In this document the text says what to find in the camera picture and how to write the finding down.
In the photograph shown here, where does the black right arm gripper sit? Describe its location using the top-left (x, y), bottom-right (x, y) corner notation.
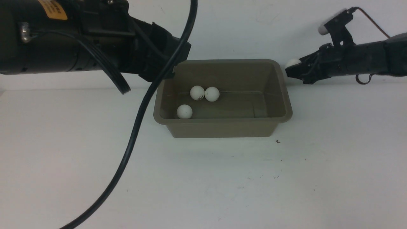
top-left (285, 43), bottom-right (356, 85)

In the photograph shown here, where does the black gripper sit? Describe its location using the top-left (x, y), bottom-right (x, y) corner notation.
top-left (127, 17), bottom-right (179, 82)

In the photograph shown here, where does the white ping-pong ball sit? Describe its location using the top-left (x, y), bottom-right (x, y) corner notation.
top-left (285, 59), bottom-right (301, 69)
top-left (190, 86), bottom-right (205, 101)
top-left (177, 104), bottom-right (193, 119)
top-left (204, 87), bottom-right (220, 102)

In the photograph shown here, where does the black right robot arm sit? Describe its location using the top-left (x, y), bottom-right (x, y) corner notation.
top-left (286, 33), bottom-right (407, 84)

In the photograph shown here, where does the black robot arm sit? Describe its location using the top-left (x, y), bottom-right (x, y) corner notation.
top-left (1, 0), bottom-right (179, 82)

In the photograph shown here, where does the tan plastic storage bin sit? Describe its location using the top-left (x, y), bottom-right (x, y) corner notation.
top-left (154, 59), bottom-right (293, 139)

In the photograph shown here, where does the thin brown camera cable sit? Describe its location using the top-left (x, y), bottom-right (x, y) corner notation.
top-left (353, 6), bottom-right (391, 85)

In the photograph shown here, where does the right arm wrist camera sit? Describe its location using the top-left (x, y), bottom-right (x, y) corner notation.
top-left (317, 9), bottom-right (355, 47)

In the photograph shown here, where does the black camera cable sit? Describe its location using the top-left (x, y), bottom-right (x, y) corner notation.
top-left (59, 0), bottom-right (198, 229)

